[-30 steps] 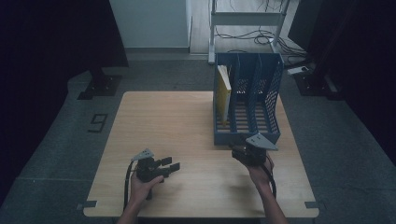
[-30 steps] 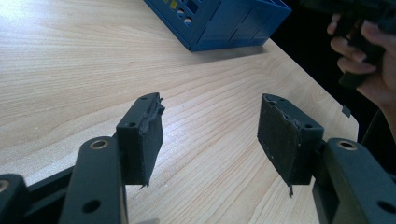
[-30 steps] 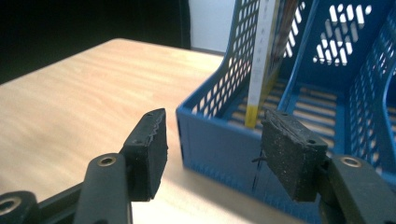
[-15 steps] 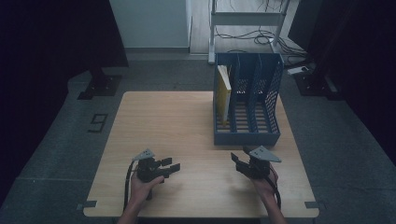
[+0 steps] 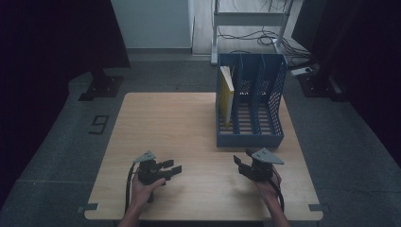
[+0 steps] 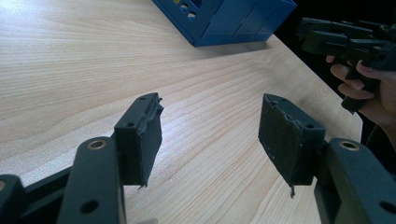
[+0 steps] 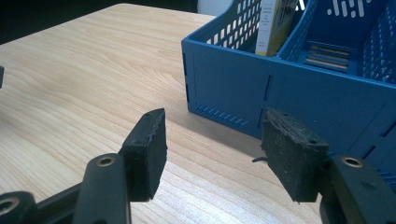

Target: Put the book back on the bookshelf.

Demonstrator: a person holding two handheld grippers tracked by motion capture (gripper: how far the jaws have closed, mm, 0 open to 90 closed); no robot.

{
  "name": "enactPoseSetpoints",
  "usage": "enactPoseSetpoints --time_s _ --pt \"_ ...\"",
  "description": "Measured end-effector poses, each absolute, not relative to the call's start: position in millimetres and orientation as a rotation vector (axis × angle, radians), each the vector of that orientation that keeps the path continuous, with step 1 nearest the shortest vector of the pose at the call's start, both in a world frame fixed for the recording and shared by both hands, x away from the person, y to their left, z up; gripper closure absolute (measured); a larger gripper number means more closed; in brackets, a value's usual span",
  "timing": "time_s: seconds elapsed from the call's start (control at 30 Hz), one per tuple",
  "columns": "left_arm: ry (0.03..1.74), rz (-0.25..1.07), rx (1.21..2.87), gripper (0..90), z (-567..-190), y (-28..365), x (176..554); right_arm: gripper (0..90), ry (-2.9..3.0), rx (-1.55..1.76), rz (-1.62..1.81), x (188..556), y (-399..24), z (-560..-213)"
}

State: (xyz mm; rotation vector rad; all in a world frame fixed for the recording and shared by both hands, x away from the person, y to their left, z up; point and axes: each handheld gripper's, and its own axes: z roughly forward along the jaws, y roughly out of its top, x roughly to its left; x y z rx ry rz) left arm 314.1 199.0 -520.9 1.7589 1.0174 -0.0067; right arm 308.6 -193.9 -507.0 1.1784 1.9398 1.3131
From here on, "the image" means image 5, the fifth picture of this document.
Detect dark curtain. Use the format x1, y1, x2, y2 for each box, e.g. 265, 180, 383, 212
0, 0, 131, 209
291, 0, 401, 165

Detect white power strip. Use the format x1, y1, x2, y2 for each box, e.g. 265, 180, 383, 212
290, 66, 314, 78

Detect person's left hand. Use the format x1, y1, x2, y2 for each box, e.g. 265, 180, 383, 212
131, 172, 166, 207

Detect hand-held gripper black cable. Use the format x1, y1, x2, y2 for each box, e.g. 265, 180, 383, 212
268, 169, 286, 213
125, 165, 140, 214

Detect right hand-held gripper black cable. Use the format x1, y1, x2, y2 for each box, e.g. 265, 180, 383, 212
268, 169, 286, 213

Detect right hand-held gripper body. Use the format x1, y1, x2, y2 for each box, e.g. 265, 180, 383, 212
245, 148, 285, 183

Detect white metal stand frame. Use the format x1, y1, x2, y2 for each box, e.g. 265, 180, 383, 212
210, 0, 296, 65

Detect black stand base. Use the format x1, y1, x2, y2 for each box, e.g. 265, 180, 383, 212
297, 70, 349, 102
78, 69, 124, 102

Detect black cables on floor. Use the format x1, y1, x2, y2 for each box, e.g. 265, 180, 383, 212
217, 0, 313, 64

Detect person's right hand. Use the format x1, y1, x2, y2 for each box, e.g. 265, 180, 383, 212
254, 166, 283, 202

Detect left hand-held gripper black cable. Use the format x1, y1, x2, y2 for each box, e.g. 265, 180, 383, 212
125, 165, 140, 214

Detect white cabinet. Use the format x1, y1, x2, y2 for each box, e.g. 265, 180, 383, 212
110, 0, 195, 55

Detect yellow book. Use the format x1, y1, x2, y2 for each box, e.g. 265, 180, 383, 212
218, 65, 235, 128

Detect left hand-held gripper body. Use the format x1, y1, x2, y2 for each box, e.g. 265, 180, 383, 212
133, 150, 166, 203

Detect blue file rack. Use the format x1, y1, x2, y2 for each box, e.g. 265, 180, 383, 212
215, 52, 288, 148

